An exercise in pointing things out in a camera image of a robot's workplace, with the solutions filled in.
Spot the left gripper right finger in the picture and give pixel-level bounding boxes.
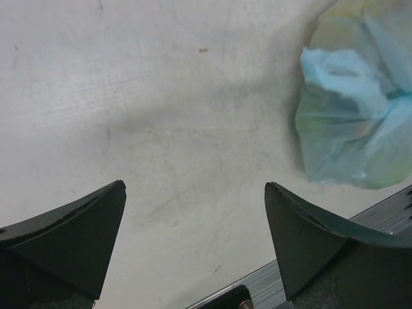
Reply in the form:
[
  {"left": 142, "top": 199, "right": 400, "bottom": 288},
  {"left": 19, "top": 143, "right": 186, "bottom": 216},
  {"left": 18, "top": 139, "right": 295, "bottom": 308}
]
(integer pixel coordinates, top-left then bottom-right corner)
[{"left": 265, "top": 183, "right": 411, "bottom": 301}]

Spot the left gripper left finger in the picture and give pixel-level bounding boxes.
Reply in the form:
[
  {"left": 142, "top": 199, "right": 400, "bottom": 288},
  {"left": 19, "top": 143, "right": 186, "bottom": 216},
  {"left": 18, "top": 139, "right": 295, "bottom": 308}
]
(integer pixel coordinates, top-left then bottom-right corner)
[{"left": 1, "top": 180, "right": 126, "bottom": 299}]

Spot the light blue plastic bag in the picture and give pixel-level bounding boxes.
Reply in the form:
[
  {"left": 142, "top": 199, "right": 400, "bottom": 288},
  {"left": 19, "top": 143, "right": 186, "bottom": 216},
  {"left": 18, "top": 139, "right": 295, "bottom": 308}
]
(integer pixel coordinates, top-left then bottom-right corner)
[{"left": 295, "top": 1, "right": 411, "bottom": 189}]

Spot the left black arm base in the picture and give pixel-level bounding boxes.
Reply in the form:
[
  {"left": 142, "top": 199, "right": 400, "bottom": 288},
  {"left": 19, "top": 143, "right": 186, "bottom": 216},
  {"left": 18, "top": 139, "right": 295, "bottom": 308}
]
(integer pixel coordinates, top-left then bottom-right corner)
[{"left": 188, "top": 285, "right": 252, "bottom": 309}]

